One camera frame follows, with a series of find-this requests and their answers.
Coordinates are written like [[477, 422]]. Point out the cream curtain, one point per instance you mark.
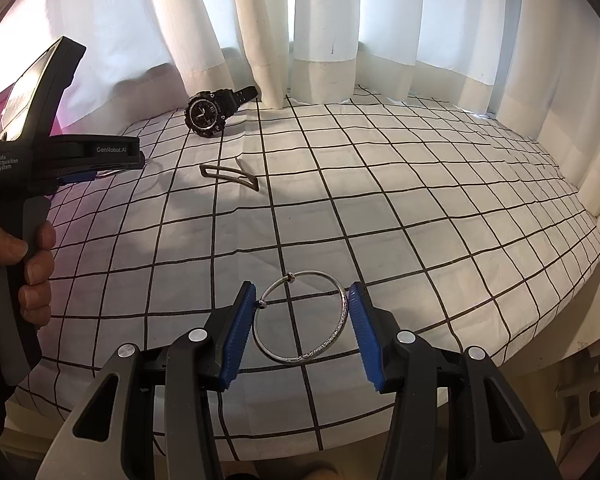
[[320, 35]]

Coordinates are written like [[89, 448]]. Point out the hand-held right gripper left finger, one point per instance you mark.
[[237, 340]]

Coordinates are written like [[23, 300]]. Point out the person's left hand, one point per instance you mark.
[[37, 265]]

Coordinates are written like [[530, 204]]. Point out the black wrist watch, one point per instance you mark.
[[207, 110]]

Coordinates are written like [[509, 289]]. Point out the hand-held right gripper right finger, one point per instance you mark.
[[365, 340]]

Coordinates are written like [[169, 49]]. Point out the white sheer curtain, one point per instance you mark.
[[120, 20]]

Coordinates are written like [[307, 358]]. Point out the black checked white tablecloth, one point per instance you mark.
[[380, 210]]

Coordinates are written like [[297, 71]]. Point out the grey metal hair clip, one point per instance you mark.
[[230, 174]]

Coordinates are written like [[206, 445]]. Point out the engraved silver bangle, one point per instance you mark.
[[315, 274]]

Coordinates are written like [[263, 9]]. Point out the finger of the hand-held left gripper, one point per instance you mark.
[[77, 177]]

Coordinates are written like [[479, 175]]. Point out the grey metal rack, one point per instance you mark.
[[590, 385]]

